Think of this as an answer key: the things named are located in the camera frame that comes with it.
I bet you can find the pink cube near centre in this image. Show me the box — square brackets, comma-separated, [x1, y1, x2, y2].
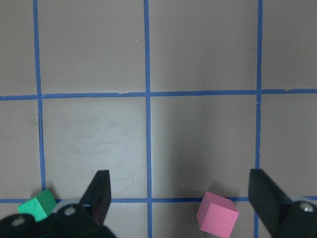
[196, 192, 239, 238]

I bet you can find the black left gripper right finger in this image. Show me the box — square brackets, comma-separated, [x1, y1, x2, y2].
[248, 169, 295, 238]

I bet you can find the green cube near left base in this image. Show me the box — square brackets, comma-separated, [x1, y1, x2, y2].
[17, 189, 57, 222]

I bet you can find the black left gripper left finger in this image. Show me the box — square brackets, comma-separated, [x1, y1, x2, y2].
[79, 170, 110, 225]

